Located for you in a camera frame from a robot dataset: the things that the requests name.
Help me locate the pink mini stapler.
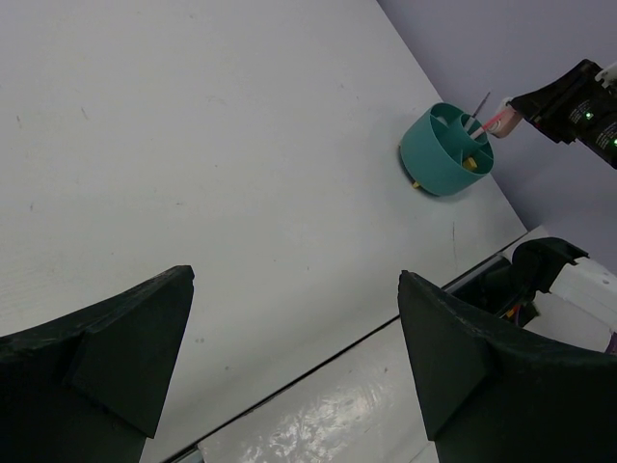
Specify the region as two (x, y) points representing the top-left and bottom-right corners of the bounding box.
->
(487, 96), (523, 139)

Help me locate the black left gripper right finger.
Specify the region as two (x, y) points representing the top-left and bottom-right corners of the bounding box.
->
(397, 271), (616, 462)

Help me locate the teal round divided organizer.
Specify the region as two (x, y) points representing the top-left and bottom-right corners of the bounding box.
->
(399, 102), (495, 197)

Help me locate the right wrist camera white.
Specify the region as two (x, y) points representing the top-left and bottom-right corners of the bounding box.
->
(595, 63), (617, 88)

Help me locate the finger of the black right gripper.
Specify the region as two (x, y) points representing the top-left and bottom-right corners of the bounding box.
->
(509, 59), (603, 145)

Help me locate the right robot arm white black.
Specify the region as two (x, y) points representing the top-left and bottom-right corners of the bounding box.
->
(492, 59), (616, 356)

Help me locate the blue ballpoint pen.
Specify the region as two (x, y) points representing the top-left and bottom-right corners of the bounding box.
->
(472, 91), (492, 119)

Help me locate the pink red gel pen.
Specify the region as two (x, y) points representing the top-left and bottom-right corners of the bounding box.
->
(470, 110), (506, 140)

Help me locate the yellow eraser block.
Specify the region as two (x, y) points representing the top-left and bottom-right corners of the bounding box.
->
(463, 157), (478, 172)

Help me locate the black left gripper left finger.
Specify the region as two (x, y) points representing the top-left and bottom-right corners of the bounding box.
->
(1, 265), (195, 462)

